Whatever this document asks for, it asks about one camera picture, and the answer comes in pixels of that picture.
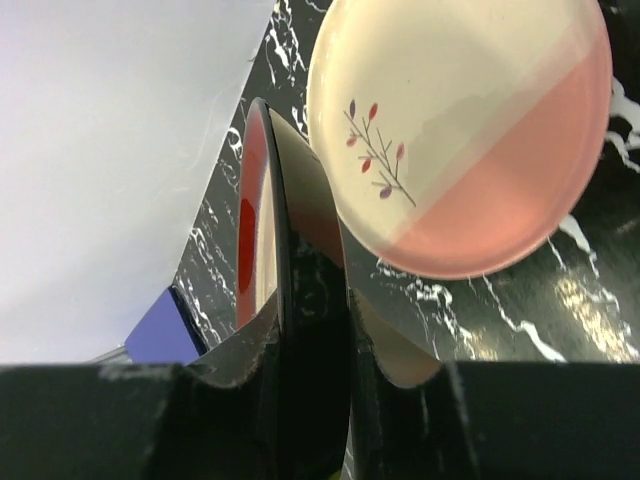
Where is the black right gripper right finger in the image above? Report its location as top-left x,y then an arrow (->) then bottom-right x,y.
350,291 -> 639,479

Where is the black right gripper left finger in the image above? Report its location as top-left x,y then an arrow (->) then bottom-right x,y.
1,299 -> 278,479

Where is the red oval baking dish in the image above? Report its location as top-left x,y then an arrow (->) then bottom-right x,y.
236,98 -> 440,479

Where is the cream and pink plate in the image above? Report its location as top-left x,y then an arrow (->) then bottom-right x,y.
307,1 -> 612,279

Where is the blue ring binder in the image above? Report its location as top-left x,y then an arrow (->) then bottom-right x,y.
124,287 -> 207,365

